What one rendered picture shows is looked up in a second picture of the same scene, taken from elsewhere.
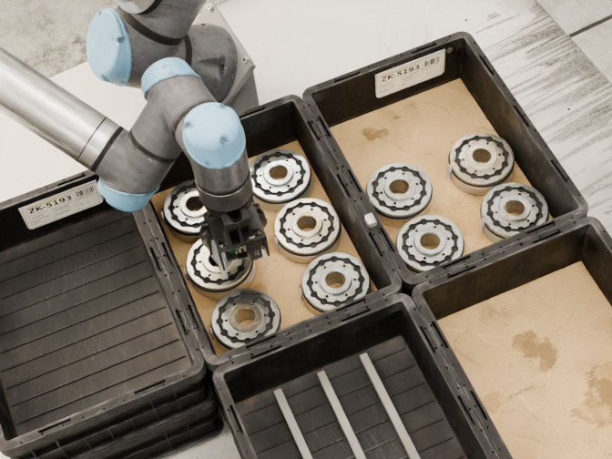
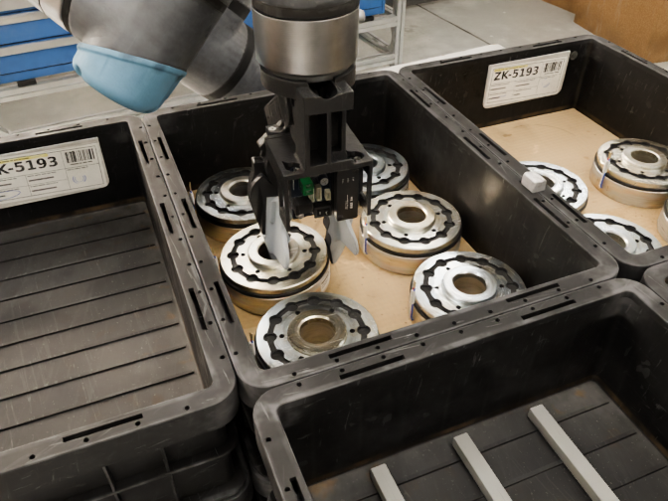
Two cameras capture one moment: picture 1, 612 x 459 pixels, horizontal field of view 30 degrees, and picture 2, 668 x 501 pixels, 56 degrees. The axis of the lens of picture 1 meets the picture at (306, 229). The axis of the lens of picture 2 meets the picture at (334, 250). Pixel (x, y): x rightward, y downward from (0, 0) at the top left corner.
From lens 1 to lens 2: 1.19 m
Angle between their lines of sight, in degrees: 18
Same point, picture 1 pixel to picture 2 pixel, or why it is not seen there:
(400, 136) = (516, 150)
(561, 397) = not seen: outside the picture
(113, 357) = (67, 398)
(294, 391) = (411, 472)
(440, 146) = (572, 160)
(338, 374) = (492, 443)
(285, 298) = (380, 318)
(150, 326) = (147, 351)
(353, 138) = not seen: hidden behind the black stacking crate
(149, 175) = (166, 17)
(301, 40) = not seen: hidden behind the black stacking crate
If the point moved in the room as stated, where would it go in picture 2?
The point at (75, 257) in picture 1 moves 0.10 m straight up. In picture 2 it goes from (50, 254) to (19, 172)
